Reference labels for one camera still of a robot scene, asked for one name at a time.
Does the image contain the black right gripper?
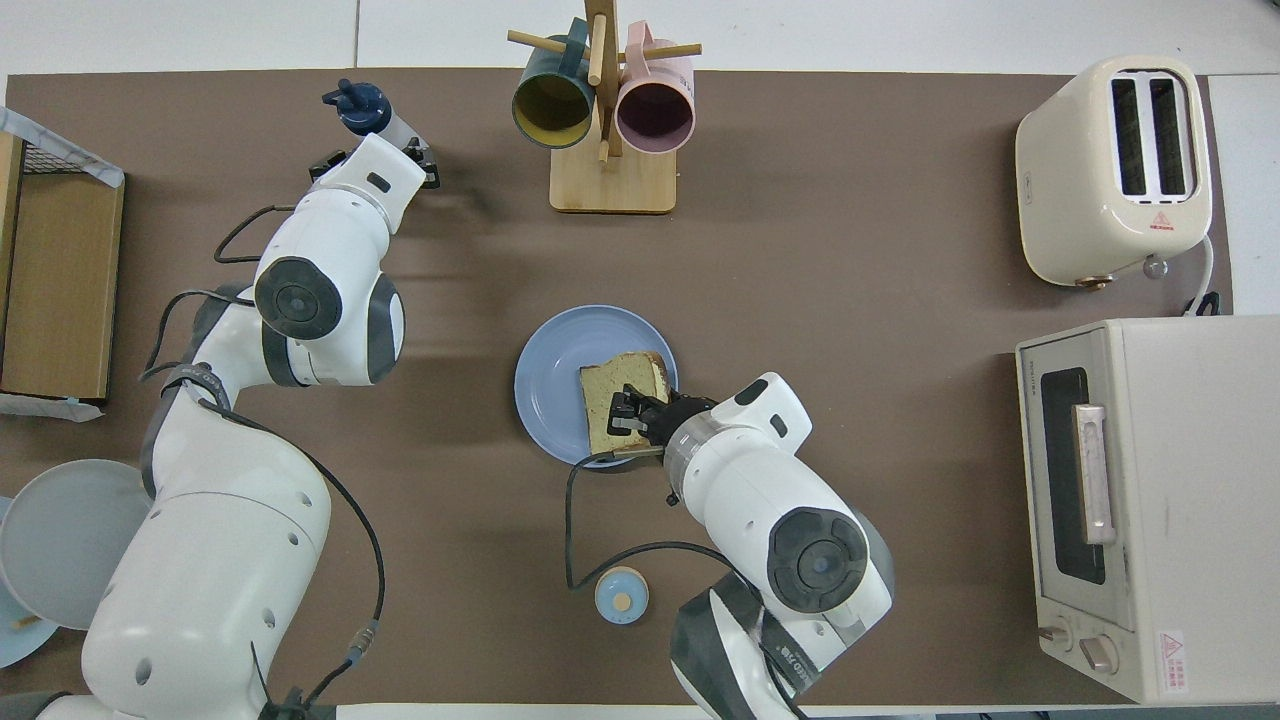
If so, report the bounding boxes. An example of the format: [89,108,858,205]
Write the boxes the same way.
[609,385,717,447]

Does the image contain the toasted bread slice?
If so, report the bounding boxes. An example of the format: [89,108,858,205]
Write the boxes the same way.
[580,350,673,459]

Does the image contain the translucent seasoning bottle navy cap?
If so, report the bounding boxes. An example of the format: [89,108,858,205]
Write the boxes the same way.
[322,78,429,151]

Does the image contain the blue round plate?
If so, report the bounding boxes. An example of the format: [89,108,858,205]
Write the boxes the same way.
[514,305,679,469]

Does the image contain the pale grey plate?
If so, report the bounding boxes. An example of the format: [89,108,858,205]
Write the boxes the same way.
[0,458,153,631]

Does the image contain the light blue plate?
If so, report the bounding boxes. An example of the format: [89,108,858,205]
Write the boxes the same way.
[0,585,61,669]

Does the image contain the teal mug yellow inside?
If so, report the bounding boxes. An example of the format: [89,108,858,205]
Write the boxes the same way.
[512,18,598,151]

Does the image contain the small blue dome wooden knob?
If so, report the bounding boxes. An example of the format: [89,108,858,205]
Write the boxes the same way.
[594,566,650,626]

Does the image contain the wooden mug rack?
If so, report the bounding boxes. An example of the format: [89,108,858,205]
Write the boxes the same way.
[507,0,703,214]

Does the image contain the pink mug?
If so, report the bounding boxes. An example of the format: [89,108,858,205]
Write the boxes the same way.
[615,22,696,156]

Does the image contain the white patterned cloth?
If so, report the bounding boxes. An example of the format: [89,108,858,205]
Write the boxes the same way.
[0,105,126,189]

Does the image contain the brown table mat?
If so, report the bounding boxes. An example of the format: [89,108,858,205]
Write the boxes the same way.
[0,68,1233,706]

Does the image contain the white crumpled sheet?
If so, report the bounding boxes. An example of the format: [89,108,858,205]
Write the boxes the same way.
[0,393,104,423]

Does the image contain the cream two-slot toaster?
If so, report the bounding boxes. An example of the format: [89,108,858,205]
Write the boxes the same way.
[1015,55,1213,289]

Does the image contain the cream toaster oven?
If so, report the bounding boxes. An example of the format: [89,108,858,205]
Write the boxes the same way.
[1015,316,1280,706]

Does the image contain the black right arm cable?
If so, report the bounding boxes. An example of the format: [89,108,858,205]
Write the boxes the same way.
[564,450,743,593]

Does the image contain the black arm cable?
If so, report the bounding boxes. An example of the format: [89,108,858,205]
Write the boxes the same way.
[140,205,387,706]
[564,450,743,593]

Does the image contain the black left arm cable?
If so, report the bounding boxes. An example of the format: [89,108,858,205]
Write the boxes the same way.
[140,205,387,706]

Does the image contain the toaster power cord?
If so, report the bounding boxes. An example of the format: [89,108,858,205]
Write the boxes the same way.
[1185,235,1224,317]

